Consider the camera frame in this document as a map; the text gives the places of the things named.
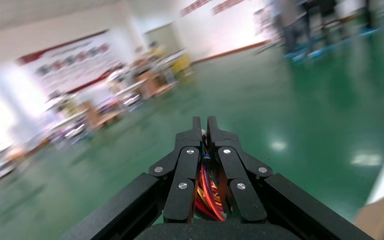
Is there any brown cardboard compartment box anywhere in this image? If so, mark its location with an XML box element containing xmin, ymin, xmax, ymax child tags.
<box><xmin>354</xmin><ymin>190</ymin><xmax>384</xmax><ymax>240</ymax></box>

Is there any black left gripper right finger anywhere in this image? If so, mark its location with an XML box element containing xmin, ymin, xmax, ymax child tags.
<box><xmin>207</xmin><ymin>115</ymin><xmax>274</xmax><ymax>224</ymax></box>

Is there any red white wall banner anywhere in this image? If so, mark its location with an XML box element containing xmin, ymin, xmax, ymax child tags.
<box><xmin>16</xmin><ymin>29</ymin><xmax>127</xmax><ymax>97</ymax></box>

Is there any grey power supply with wires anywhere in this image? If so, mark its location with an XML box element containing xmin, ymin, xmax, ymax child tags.
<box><xmin>195</xmin><ymin>130</ymin><xmax>229</xmax><ymax>222</ymax></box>

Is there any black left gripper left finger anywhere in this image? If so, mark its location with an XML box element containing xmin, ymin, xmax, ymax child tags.
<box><xmin>148</xmin><ymin>115</ymin><xmax>203</xmax><ymax>224</ymax></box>

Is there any wooden background workbench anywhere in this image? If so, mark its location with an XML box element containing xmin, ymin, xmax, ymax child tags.
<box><xmin>112</xmin><ymin>49</ymin><xmax>193</xmax><ymax>100</ymax></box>

